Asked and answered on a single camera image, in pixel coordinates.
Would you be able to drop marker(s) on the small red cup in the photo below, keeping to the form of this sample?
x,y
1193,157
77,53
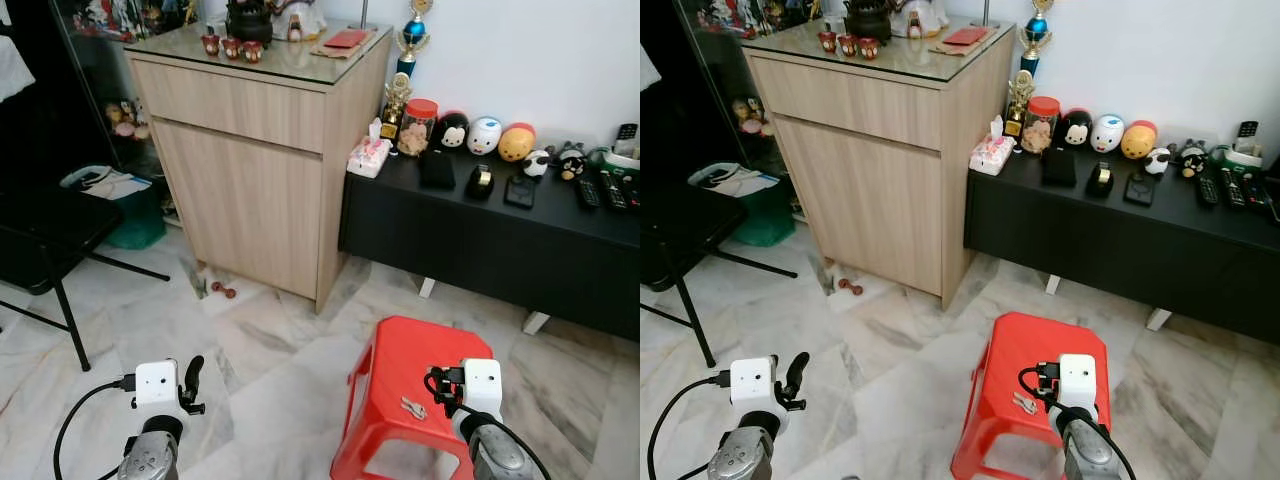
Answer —
x,y
252,50
847,44
210,44
869,47
827,41
230,47

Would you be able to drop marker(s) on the black teapot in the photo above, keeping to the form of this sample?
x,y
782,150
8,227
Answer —
x,y
868,22
250,25

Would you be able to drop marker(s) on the grey figure toy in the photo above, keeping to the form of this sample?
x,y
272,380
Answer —
x,y
571,160
1192,158

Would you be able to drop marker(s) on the small panda toy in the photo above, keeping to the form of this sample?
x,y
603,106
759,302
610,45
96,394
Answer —
x,y
537,163
1158,161

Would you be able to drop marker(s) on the white round toy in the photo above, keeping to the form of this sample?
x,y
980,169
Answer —
x,y
1108,133
485,135

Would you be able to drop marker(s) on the small black pouch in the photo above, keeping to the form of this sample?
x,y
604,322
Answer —
x,y
1141,190
520,192

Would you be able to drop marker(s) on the pink tissue box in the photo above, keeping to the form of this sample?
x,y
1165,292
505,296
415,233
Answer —
x,y
368,158
990,156

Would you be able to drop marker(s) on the glass display cabinet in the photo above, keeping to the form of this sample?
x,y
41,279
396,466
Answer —
x,y
100,80
725,80

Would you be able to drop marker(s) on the small gold trophy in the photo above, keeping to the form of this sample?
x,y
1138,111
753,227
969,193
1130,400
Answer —
x,y
396,100
1019,98

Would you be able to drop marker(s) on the light wood cabinet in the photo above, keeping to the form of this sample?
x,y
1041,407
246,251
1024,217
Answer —
x,y
240,190
860,190

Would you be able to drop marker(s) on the blue and gold trophy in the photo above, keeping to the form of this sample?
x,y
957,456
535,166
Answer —
x,y
413,35
1036,32

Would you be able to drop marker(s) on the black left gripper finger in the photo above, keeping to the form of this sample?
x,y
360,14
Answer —
x,y
796,373
193,377

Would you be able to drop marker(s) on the black wallet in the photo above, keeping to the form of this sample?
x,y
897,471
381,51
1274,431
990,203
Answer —
x,y
437,170
1058,167

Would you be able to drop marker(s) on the red plastic stool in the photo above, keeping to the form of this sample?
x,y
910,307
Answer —
x,y
1010,345
400,350

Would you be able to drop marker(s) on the red booklet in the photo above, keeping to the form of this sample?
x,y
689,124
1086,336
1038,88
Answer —
x,y
347,39
966,37

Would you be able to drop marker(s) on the white figurine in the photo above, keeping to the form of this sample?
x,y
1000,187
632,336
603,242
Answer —
x,y
300,22
918,20

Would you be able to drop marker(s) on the white paper stack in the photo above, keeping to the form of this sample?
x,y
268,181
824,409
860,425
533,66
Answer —
x,y
110,185
735,180

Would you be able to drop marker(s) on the clear jar with red lid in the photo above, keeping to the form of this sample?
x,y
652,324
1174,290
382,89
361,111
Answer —
x,y
1041,128
418,130

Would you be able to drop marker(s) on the green white phone base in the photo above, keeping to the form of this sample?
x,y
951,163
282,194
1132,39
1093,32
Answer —
x,y
605,160
1225,158

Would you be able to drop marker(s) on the yellow bear head toy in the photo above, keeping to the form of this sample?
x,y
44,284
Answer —
x,y
1139,142
516,145

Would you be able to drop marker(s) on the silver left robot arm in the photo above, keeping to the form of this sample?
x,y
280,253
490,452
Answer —
x,y
150,460
742,460

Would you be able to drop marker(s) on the green plastic bin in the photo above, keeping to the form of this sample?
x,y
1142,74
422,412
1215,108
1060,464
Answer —
x,y
140,225
768,222

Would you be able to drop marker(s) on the black mouse head toy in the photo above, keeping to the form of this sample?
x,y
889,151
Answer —
x,y
1076,130
452,133

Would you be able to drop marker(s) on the black low console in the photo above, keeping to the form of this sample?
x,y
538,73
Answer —
x,y
1100,235
470,240

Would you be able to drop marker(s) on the black tape dispenser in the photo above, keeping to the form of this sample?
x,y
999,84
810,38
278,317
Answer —
x,y
1101,180
480,182

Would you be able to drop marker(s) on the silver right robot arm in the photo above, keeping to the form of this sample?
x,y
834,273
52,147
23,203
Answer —
x,y
1090,460
500,460

